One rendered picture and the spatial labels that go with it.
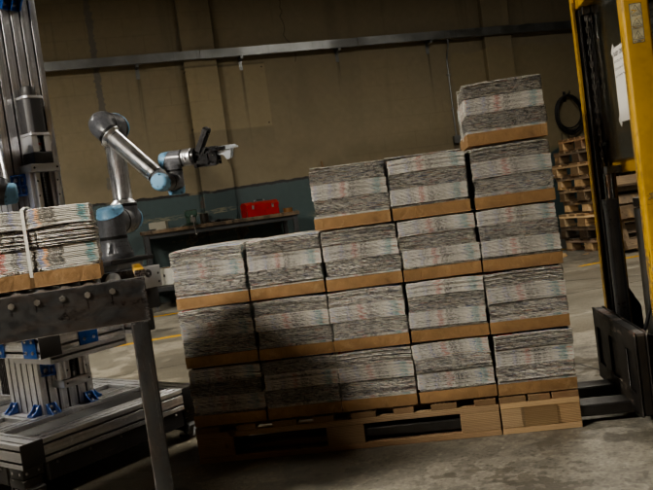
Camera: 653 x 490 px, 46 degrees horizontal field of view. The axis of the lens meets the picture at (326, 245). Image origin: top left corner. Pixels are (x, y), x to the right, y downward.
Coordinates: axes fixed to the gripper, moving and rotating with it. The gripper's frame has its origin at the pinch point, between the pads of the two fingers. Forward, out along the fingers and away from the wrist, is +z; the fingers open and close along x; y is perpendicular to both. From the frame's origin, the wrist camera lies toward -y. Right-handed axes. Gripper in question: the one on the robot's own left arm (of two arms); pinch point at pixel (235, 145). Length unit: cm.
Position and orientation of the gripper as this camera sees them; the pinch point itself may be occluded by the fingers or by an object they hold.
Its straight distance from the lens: 338.4
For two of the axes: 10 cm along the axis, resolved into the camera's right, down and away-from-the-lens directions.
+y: 1.6, 9.7, 1.9
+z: 9.7, -1.2, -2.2
